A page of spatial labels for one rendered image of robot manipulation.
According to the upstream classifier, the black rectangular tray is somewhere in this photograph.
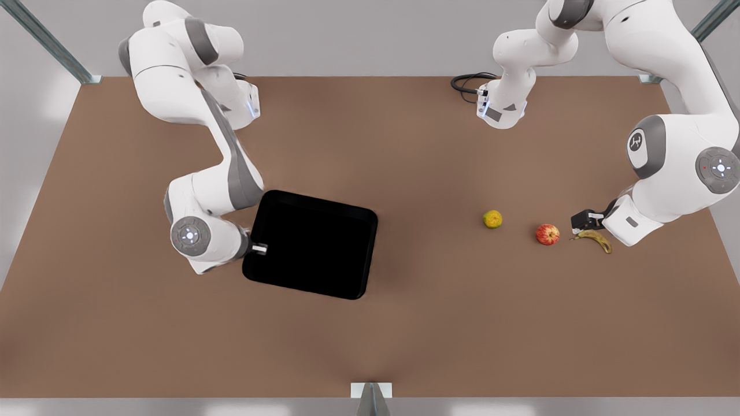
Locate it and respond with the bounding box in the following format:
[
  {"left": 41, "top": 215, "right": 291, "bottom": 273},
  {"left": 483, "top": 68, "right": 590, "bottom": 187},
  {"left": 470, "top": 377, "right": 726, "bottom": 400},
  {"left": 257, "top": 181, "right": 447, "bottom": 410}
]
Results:
[{"left": 242, "top": 190, "right": 379, "bottom": 300}]

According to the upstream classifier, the brown spotted yellow banana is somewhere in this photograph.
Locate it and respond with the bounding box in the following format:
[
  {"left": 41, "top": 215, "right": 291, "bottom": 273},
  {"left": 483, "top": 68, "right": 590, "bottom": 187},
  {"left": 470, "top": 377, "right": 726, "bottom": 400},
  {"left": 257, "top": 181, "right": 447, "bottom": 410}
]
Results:
[{"left": 570, "top": 229, "right": 612, "bottom": 255}]

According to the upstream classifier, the black cable loop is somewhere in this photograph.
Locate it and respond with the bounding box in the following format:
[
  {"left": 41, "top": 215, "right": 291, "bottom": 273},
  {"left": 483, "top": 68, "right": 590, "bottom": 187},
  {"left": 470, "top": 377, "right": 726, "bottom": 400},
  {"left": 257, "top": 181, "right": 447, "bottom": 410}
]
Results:
[{"left": 450, "top": 72, "right": 499, "bottom": 105}]

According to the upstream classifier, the silver frame post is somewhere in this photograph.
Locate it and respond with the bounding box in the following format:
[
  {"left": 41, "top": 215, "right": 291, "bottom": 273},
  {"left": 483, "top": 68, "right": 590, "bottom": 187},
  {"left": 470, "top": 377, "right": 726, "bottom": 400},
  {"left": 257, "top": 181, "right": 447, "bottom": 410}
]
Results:
[
  {"left": 0, "top": 0, "right": 102, "bottom": 85},
  {"left": 638, "top": 0, "right": 740, "bottom": 85},
  {"left": 350, "top": 382, "right": 393, "bottom": 416}
]

